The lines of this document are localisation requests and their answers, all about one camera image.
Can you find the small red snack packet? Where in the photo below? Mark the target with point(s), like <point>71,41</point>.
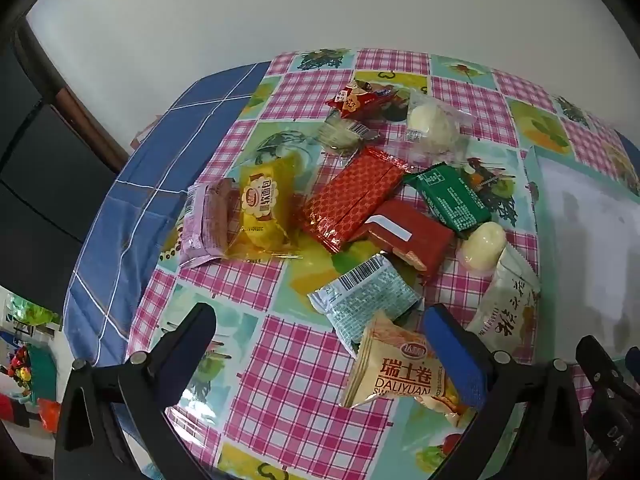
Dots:
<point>350,102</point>

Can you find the clear packet with pale cake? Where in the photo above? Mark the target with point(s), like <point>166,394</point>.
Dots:
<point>340,135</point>

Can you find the beige orange roll packet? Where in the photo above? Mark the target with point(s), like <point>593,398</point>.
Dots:
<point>395,375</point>

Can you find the green snack packet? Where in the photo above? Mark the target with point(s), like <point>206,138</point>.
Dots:
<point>450,200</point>

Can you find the pink checkered fruit tablecloth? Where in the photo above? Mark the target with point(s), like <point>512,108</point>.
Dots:
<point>280,360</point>

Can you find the brown wooden frame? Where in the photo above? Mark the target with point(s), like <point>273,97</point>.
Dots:
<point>85,120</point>

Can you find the checkered fruit-print tablecloth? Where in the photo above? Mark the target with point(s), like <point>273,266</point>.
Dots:
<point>135,200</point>

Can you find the small white bun packet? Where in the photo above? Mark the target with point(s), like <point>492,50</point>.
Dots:
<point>482,247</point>

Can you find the yellow bread packet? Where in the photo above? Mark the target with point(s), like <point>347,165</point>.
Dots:
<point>260,210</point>

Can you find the white box with teal rim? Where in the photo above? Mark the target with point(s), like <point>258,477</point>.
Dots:
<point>585,240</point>

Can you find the colourful toy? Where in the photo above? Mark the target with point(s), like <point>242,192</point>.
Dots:
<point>20,365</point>

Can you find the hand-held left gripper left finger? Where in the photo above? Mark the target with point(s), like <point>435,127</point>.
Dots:
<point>192,332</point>

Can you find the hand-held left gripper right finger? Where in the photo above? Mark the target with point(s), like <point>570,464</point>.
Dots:
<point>452,355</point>

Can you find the dark red white-striped packet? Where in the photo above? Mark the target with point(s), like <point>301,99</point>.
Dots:
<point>425,240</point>

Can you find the pale blue snack packet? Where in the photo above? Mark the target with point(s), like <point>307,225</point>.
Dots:
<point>365,300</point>

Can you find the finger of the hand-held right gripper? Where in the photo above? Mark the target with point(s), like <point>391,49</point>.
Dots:
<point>634,360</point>
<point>597,365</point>

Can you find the dark cabinet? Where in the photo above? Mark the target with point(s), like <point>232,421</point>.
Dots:
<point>40,185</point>

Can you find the purple snack packet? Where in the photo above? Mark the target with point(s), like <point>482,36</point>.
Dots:
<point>205,220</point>

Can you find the orange plastic bag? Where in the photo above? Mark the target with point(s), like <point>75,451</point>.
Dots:
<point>47,414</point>

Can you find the cream packet with ink print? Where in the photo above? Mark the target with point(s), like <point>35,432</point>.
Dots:
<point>510,310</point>

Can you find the large white bun packet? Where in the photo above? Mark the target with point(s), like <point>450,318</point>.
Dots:
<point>432,122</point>

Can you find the red patterned snack packet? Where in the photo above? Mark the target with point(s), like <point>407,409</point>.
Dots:
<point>350,200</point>

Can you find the red container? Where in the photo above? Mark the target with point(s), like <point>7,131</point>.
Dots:
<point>7,406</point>

